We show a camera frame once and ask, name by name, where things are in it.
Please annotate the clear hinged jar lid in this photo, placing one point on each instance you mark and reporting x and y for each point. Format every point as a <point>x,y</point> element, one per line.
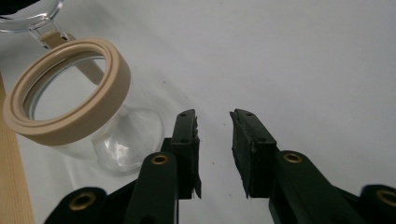
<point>29,17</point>

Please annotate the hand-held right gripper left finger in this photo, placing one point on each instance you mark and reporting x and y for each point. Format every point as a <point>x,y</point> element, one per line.
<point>186,149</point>

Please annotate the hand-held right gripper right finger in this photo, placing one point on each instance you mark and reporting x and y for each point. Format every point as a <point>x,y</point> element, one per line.
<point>253,155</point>

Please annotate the glass jar with beige rim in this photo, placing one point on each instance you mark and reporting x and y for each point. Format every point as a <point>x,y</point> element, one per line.
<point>93,115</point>

